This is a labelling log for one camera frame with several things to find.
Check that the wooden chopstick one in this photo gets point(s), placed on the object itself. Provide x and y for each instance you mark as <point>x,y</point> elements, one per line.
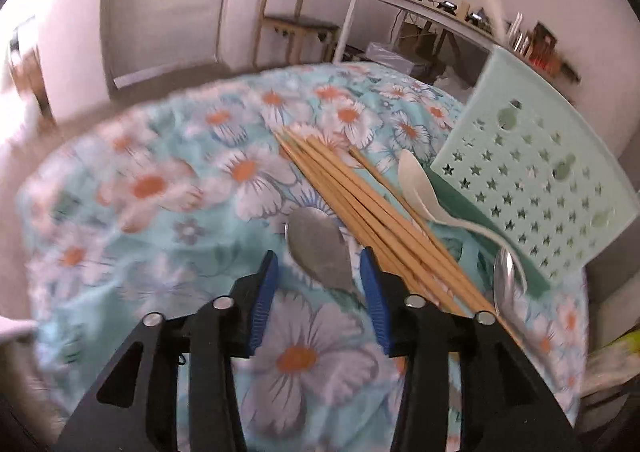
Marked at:
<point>350,211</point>

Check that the red snack bag on desk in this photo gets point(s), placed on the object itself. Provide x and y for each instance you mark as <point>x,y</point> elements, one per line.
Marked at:
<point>542,46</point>

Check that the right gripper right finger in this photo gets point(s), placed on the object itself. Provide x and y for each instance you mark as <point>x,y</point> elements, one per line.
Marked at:
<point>505,403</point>

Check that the wooden chopstick five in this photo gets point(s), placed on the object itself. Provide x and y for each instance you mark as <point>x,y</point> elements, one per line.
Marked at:
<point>434,240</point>

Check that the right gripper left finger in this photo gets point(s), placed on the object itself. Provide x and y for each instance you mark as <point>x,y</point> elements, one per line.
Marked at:
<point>132,405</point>

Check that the wooden chair black seat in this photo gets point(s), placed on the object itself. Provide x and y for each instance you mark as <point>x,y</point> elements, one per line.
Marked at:
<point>295,27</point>

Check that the white plastic spoon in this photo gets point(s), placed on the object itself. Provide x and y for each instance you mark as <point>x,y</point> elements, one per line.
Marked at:
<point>420,194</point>

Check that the mint green utensil holder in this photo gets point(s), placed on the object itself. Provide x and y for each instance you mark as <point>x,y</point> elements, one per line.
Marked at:
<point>522,162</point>

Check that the grey box under desk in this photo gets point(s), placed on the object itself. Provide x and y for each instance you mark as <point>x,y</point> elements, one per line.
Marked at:
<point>387,56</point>

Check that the white desk wooden top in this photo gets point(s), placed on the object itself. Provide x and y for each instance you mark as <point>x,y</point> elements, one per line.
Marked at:
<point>430,14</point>

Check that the steel spoon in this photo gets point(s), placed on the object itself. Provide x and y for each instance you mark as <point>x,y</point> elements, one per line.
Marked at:
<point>317,245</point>
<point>506,279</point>

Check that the floral turquoise tablecloth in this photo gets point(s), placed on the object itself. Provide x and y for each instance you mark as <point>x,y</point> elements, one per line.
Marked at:
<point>162,208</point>

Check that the wooden chopstick two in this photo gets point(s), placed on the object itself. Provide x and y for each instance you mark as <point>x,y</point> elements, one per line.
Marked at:
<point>370,211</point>

